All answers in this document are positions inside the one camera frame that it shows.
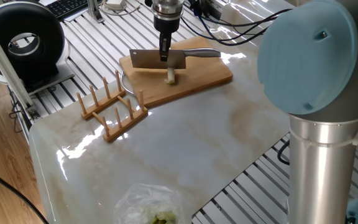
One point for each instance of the green vegetable scraps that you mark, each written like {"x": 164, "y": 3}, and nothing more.
{"x": 163, "y": 217}

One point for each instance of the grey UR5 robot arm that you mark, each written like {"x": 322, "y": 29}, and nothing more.
{"x": 322, "y": 171}

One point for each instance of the aluminium frame beam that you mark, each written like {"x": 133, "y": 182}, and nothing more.
{"x": 5, "y": 68}

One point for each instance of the steel cleaver knife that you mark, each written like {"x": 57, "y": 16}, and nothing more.
{"x": 145, "y": 59}

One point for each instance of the marble pattern table sheet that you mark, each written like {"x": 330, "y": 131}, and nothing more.
{"x": 182, "y": 155}

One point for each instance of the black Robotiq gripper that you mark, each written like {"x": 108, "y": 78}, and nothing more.
{"x": 166, "y": 24}

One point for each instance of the black round blower fan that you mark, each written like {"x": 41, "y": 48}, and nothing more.
{"x": 45, "y": 34}

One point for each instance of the small black round object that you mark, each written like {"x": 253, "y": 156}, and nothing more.
{"x": 148, "y": 3}

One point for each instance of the short cut scallion piece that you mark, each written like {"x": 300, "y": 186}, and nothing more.
{"x": 171, "y": 76}

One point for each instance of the black computer keyboard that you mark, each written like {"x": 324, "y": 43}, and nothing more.
{"x": 67, "y": 7}

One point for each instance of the wooden cutting board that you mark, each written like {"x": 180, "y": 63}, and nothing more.
{"x": 197, "y": 77}

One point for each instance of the white power adapter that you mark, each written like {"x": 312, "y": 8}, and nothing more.
{"x": 115, "y": 4}

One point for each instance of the short aluminium post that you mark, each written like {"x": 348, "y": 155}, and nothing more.
{"x": 94, "y": 11}

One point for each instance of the clear plastic bag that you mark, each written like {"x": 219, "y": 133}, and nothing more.
{"x": 141, "y": 199}

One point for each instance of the wooden peg rack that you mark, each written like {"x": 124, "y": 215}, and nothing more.
{"x": 117, "y": 130}

